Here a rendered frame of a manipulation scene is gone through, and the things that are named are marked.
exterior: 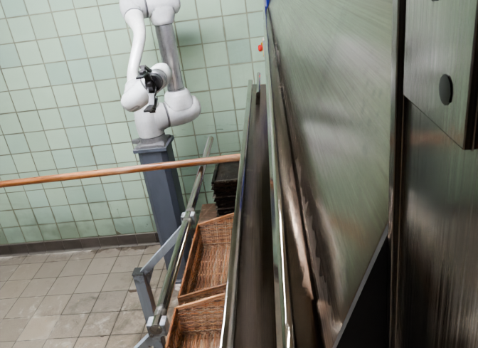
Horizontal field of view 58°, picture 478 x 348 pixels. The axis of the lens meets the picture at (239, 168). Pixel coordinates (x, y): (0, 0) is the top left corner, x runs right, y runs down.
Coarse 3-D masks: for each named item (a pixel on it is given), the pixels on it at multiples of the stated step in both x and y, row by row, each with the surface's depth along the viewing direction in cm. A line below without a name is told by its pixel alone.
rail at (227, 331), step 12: (252, 84) 187; (240, 156) 117; (240, 168) 110; (240, 180) 104; (240, 192) 98; (240, 204) 94; (240, 216) 89; (240, 228) 85; (240, 240) 82; (240, 252) 79; (228, 264) 75; (228, 276) 72; (228, 288) 69; (228, 300) 67; (228, 312) 65; (228, 324) 62; (228, 336) 60
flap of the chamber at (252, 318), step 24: (264, 96) 178; (264, 120) 150; (264, 144) 130; (264, 168) 115; (264, 192) 103; (264, 216) 93; (264, 240) 85; (240, 264) 78; (264, 264) 78; (240, 288) 72; (264, 288) 73; (240, 312) 67; (264, 312) 68; (240, 336) 63; (264, 336) 63
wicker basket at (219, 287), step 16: (208, 224) 222; (224, 224) 221; (208, 240) 226; (224, 240) 226; (192, 256) 203; (208, 256) 220; (224, 256) 219; (192, 272) 201; (208, 272) 208; (224, 272) 207; (192, 288) 197; (208, 288) 171; (224, 288) 170; (208, 320) 178
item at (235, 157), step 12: (216, 156) 177; (228, 156) 176; (120, 168) 180; (132, 168) 179; (144, 168) 179; (156, 168) 178; (168, 168) 179; (12, 180) 184; (24, 180) 183; (36, 180) 182; (48, 180) 182; (60, 180) 182
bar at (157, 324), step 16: (208, 144) 200; (192, 192) 158; (192, 208) 148; (192, 224) 145; (176, 240) 132; (160, 256) 152; (176, 256) 123; (144, 272) 155; (176, 272) 118; (144, 288) 157; (144, 304) 160; (160, 304) 106; (160, 320) 102; (160, 336) 102
